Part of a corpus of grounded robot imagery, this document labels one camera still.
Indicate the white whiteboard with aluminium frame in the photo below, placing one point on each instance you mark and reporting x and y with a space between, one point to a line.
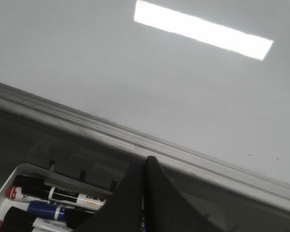
204 85

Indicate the white marker tray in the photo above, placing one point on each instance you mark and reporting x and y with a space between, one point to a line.
27 175

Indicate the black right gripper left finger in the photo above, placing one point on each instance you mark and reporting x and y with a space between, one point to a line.
122 212

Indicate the blue whiteboard marker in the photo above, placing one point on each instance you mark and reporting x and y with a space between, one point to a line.
52 212

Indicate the red capped whiteboard marker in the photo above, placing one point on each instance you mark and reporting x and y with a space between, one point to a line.
58 195

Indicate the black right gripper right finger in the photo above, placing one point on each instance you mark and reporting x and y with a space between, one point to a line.
166 210

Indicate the black capped whiteboard marker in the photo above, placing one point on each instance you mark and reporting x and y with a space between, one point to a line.
18 220

